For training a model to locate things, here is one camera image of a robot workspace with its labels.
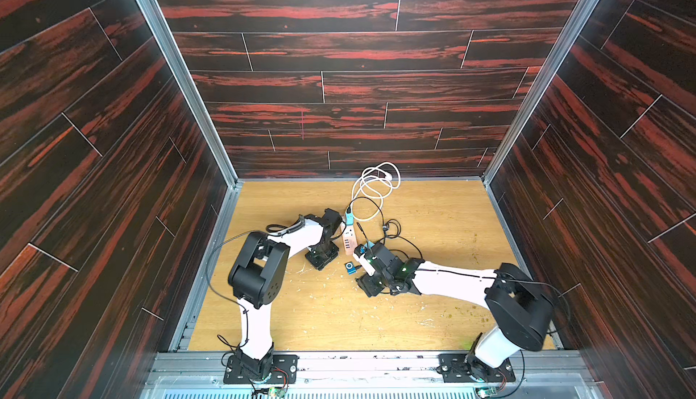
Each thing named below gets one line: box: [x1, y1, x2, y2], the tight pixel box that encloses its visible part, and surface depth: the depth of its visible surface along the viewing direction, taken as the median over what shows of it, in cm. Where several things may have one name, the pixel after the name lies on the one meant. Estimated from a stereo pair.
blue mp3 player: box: [343, 261, 358, 275], surface depth 95 cm
